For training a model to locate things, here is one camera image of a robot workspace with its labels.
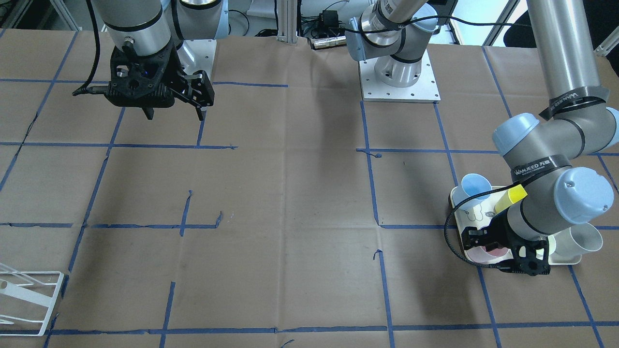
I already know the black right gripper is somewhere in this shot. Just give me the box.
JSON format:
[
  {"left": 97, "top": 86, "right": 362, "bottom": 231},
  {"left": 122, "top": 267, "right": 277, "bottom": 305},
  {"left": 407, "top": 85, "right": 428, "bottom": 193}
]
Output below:
[{"left": 104, "top": 41, "right": 215, "bottom": 122}]

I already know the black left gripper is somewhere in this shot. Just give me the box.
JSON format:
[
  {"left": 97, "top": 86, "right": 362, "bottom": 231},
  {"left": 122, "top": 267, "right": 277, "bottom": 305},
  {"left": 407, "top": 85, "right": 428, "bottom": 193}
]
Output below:
[{"left": 462, "top": 212, "right": 551, "bottom": 276}]

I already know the pink plastic cup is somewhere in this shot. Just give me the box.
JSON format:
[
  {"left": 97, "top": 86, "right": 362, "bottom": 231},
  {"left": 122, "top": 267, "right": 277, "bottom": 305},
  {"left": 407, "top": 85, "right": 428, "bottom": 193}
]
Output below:
[{"left": 466, "top": 246, "right": 509, "bottom": 264}]

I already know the blue plastic cup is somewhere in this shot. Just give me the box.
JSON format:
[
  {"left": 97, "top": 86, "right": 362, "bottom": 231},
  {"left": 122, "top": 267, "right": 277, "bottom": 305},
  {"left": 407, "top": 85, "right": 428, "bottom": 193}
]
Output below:
[{"left": 451, "top": 173, "right": 492, "bottom": 211}]

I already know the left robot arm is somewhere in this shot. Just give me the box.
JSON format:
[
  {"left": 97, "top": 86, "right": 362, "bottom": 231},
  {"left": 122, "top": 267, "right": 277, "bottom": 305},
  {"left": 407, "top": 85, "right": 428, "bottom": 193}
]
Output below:
[{"left": 345, "top": 0, "right": 618, "bottom": 276}]

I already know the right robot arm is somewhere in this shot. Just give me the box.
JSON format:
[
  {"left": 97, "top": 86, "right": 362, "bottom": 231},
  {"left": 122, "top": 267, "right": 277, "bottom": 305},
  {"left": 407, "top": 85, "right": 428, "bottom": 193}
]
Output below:
[{"left": 74, "top": 0, "right": 229, "bottom": 121}]

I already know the grey plastic cup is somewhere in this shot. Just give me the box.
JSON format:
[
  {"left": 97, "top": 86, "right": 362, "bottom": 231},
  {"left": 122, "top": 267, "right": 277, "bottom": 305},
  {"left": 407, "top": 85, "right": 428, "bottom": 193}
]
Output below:
[{"left": 554, "top": 223, "right": 604, "bottom": 258}]

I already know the yellow plastic cup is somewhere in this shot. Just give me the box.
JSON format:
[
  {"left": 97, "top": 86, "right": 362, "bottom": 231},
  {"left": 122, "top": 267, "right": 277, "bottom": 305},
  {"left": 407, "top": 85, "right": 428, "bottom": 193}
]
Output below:
[{"left": 494, "top": 184, "right": 528, "bottom": 214}]

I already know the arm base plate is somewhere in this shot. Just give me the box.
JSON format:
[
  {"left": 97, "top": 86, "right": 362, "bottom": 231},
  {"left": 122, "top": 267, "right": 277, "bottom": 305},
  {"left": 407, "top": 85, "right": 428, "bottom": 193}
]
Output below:
[
  {"left": 359, "top": 51, "right": 442, "bottom": 103},
  {"left": 177, "top": 39, "right": 217, "bottom": 78}
]

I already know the aluminium frame post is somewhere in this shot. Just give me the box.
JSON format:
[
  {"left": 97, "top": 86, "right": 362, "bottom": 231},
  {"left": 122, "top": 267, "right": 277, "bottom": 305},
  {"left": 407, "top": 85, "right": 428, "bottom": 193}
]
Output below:
[{"left": 274, "top": 0, "right": 301, "bottom": 46}]

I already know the white wire cup rack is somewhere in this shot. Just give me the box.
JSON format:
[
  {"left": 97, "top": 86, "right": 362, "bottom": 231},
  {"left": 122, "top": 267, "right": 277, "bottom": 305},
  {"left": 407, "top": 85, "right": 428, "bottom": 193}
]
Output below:
[{"left": 0, "top": 263, "right": 66, "bottom": 337}]

